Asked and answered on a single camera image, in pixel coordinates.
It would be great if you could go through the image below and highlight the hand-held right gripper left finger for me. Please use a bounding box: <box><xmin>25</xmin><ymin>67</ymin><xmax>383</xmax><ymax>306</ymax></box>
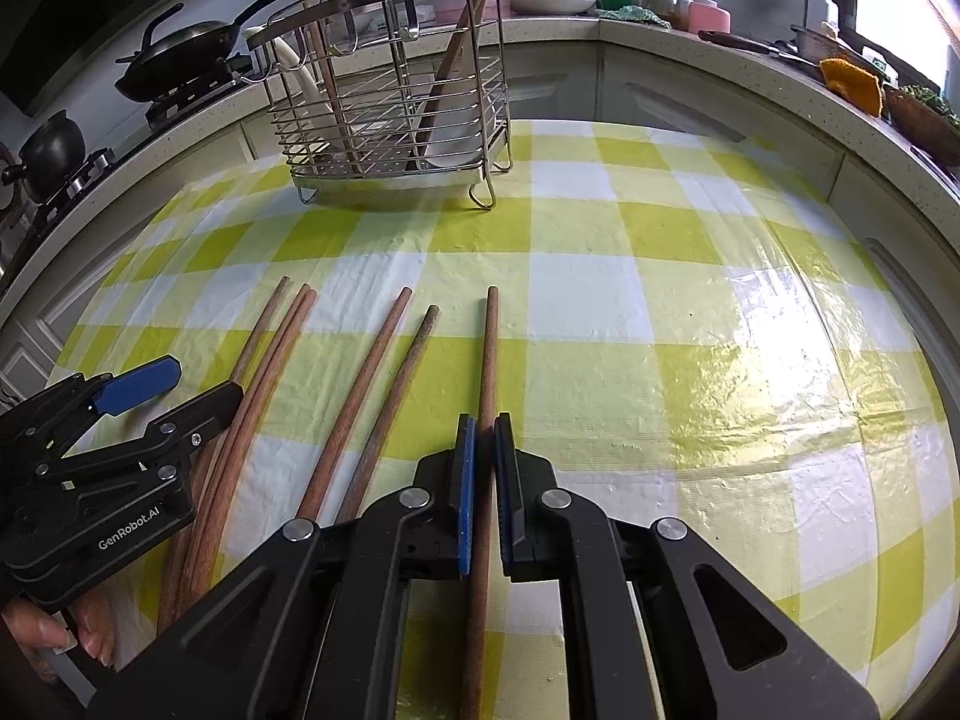
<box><xmin>84</xmin><ymin>412</ymin><xmax>479</xmax><ymax>720</ymax></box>

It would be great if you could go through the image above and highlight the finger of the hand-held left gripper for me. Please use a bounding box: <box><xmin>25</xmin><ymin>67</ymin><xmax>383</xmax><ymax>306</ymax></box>
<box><xmin>0</xmin><ymin>355</ymin><xmax>183</xmax><ymax>452</ymax></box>
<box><xmin>43</xmin><ymin>380</ymin><xmax>246</xmax><ymax>486</ymax></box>

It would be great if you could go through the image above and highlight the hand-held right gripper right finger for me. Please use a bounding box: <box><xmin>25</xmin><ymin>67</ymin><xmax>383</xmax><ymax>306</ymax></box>
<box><xmin>492</xmin><ymin>411</ymin><xmax>882</xmax><ymax>720</ymax></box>

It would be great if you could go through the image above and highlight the metal wire utensil rack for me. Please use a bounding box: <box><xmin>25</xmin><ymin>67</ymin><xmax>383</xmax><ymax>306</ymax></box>
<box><xmin>246</xmin><ymin>0</ymin><xmax>515</xmax><ymax>211</ymax></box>

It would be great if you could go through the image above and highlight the person's left hand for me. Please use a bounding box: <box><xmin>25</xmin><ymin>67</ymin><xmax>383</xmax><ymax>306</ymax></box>
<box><xmin>0</xmin><ymin>591</ymin><xmax>116</xmax><ymax>668</ymax></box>

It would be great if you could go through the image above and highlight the black clay pot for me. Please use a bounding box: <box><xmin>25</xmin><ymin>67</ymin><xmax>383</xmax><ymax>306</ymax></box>
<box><xmin>0</xmin><ymin>110</ymin><xmax>87</xmax><ymax>203</ymax></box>

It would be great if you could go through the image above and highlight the yellow checked tablecloth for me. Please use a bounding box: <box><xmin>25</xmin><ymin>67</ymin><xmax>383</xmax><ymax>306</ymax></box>
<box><xmin>45</xmin><ymin>118</ymin><xmax>957</xmax><ymax>720</ymax></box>

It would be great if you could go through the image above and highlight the black glass gas stove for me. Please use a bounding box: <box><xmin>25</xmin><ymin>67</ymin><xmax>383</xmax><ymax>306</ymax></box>
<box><xmin>0</xmin><ymin>52</ymin><xmax>275</xmax><ymax>271</ymax></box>

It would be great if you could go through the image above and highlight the black wok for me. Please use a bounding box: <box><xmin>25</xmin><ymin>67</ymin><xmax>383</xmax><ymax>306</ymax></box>
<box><xmin>114</xmin><ymin>0</ymin><xmax>320</xmax><ymax>102</ymax></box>

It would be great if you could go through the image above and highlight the steel wok lid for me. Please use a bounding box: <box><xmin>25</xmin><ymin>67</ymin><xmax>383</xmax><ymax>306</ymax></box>
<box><xmin>135</xmin><ymin>4</ymin><xmax>245</xmax><ymax>61</ymax></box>

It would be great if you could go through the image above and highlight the black range hood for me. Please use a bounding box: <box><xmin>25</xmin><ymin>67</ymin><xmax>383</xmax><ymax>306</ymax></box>
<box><xmin>0</xmin><ymin>0</ymin><xmax>280</xmax><ymax>119</ymax></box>

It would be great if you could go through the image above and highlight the speckled stone countertop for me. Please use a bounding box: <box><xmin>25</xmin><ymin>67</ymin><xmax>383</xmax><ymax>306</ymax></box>
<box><xmin>0</xmin><ymin>11</ymin><xmax>960</xmax><ymax>301</ymax></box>

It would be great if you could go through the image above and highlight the green dish cloth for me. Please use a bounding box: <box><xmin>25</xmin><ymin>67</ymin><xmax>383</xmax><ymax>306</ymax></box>
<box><xmin>598</xmin><ymin>5</ymin><xmax>674</xmax><ymax>31</ymax></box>

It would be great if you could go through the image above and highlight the kitchen knife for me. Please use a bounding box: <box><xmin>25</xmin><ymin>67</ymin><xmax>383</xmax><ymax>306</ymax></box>
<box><xmin>698</xmin><ymin>29</ymin><xmax>807</xmax><ymax>67</ymax></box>

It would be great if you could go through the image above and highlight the pink cup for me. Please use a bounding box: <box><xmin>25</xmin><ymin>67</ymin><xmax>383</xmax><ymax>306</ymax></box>
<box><xmin>686</xmin><ymin>1</ymin><xmax>733</xmax><ymax>32</ymax></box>

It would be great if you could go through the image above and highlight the orange cloth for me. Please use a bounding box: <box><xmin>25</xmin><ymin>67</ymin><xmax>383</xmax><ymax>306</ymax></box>
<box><xmin>818</xmin><ymin>58</ymin><xmax>886</xmax><ymax>119</ymax></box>

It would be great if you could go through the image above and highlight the steel basin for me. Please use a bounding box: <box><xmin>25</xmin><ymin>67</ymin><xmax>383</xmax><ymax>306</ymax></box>
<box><xmin>790</xmin><ymin>24</ymin><xmax>893</xmax><ymax>80</ymax></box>

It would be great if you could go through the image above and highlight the wicker basket with greens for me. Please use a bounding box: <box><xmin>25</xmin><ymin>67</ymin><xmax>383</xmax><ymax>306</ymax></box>
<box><xmin>883</xmin><ymin>82</ymin><xmax>960</xmax><ymax>156</ymax></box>

